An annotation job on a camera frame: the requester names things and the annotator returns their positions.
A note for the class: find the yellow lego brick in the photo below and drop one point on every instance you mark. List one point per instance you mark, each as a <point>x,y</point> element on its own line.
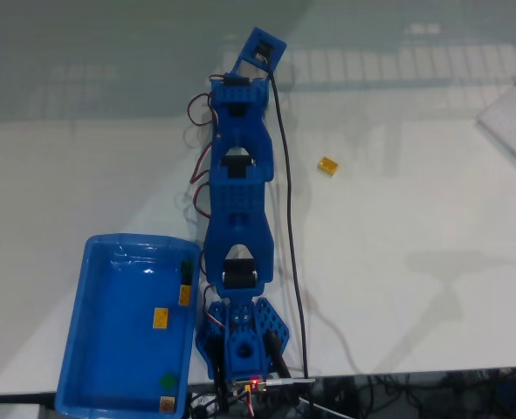
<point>160,317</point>
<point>328,166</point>

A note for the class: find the green lego brick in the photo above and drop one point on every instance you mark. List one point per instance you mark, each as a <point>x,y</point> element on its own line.
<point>168,380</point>

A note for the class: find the dark green brick on bin rim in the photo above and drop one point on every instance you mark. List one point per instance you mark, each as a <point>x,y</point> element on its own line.
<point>186,270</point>

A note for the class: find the yellow brick on bin rim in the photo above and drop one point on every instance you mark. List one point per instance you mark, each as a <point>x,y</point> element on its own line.
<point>184,294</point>

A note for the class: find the blue plastic bin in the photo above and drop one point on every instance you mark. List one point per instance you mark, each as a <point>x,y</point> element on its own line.
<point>109,349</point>

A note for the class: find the grey board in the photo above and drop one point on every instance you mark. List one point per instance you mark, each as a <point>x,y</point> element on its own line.
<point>515,122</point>

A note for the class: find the motor control board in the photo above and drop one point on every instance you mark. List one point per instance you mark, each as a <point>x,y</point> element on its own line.
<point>251,385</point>

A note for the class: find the white plug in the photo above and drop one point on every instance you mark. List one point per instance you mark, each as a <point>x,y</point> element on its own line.
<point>292,381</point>

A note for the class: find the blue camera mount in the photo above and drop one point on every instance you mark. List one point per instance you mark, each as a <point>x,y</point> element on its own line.
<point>268,38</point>

